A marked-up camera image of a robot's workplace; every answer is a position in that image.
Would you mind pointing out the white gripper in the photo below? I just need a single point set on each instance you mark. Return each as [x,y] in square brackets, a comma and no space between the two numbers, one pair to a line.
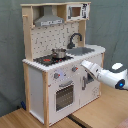
[92,68]

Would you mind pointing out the small metal pot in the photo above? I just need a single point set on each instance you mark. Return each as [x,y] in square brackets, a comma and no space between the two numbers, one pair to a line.
[58,53]

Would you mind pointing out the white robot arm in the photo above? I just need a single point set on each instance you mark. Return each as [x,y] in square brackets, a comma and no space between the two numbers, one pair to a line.
[116,77]

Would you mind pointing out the wooden toy kitchen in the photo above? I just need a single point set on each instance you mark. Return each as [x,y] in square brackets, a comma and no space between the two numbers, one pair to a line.
[39,42]

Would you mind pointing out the white cabinet door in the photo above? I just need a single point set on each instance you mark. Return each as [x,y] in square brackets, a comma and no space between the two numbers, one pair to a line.
[90,88]

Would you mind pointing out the right stove knob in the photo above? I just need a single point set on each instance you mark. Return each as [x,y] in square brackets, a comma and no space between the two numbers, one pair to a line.
[74,69]

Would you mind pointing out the stove knob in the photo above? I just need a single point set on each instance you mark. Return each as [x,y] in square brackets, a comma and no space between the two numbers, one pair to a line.
[56,75]
[74,69]

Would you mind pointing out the grey toy sink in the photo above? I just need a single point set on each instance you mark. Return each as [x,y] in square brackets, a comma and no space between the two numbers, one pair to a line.
[80,51]

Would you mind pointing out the black toy faucet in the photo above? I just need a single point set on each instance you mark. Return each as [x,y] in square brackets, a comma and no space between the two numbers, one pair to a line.
[71,44]

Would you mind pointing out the left stove knob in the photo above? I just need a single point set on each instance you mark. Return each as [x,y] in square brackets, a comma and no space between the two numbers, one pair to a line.
[56,75]

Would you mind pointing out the toy oven door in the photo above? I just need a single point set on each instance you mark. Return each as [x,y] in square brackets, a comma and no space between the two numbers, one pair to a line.
[63,99]

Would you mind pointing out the black toy stovetop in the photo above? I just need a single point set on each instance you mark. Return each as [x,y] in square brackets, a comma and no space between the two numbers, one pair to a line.
[49,60]

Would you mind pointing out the grey range hood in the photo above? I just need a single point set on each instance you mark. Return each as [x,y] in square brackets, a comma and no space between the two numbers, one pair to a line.
[48,18]

